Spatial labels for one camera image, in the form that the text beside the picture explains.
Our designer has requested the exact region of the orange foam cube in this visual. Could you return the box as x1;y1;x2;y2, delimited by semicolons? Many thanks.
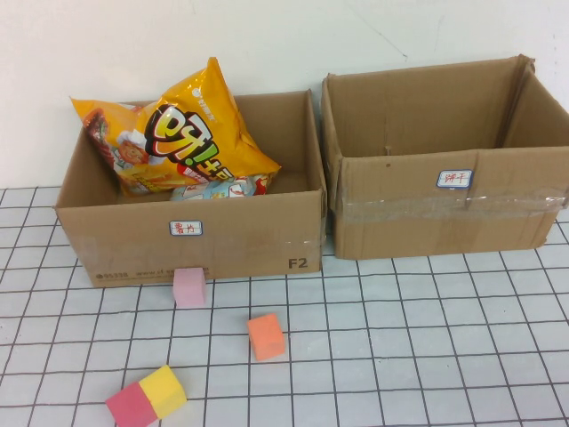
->
246;312;286;362

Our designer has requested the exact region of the red foam cube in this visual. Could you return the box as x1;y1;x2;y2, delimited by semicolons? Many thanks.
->
105;382;160;427

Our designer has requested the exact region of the light pink foam cube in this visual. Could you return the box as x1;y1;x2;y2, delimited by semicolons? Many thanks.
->
172;266;208;309

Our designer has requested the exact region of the large yellow chips bag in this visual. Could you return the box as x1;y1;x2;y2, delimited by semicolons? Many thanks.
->
70;56;282;199

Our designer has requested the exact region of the cardboard box with F2 print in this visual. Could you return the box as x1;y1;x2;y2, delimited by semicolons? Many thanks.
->
52;90;329;289

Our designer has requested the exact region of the white label red handwriting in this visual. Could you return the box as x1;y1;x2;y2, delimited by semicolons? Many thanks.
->
168;221;204;238
436;169;475;191

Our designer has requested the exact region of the cardboard box with clear tape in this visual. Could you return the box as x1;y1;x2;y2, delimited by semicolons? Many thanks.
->
319;53;569;262

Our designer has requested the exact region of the yellow foam cube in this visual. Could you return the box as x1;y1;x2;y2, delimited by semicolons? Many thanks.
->
137;364;188;420

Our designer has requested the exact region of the light blue snack bag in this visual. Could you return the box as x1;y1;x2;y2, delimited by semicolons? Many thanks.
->
171;173;273;202

